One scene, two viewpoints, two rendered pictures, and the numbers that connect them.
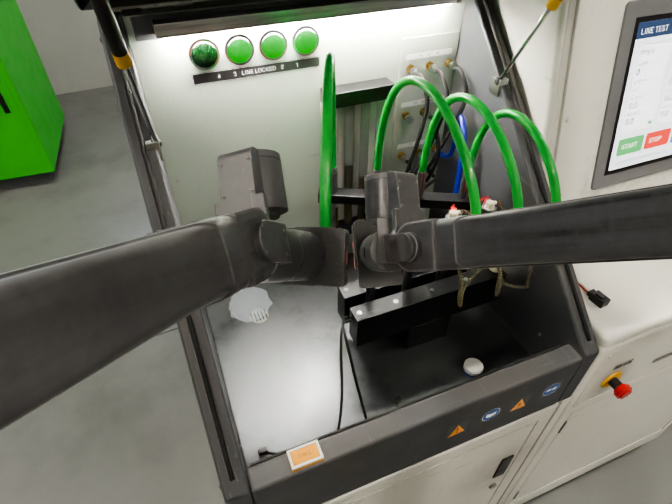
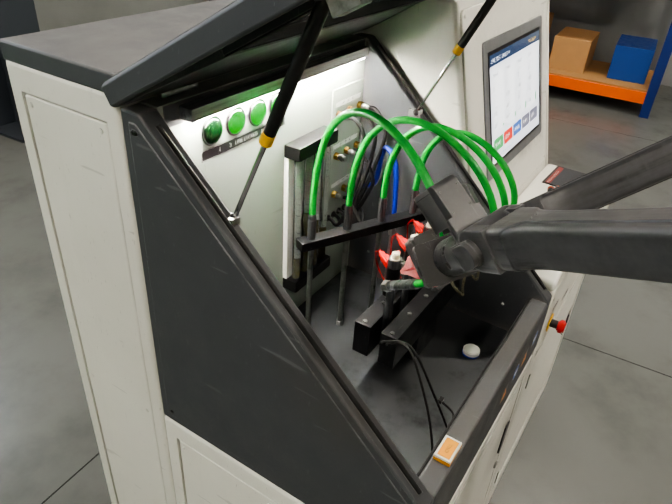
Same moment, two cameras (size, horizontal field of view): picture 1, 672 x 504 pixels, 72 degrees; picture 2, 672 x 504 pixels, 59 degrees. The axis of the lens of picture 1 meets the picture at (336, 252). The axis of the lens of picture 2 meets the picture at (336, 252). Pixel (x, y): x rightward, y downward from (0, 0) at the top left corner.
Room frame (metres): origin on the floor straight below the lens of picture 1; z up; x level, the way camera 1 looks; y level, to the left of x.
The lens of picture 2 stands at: (-0.09, 0.62, 1.77)
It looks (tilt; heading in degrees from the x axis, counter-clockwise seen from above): 33 degrees down; 323
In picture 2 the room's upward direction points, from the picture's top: 4 degrees clockwise
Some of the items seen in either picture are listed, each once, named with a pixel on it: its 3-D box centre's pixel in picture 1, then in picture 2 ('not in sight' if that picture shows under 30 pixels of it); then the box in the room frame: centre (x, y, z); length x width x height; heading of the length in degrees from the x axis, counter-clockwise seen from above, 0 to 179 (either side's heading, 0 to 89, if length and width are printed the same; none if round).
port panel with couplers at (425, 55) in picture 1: (424, 111); (349, 149); (0.95, -0.19, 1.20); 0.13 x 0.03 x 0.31; 112
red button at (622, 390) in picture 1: (618, 386); (557, 325); (0.52, -0.59, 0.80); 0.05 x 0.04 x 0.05; 112
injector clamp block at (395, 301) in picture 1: (419, 303); (409, 316); (0.66, -0.18, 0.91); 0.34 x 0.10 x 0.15; 112
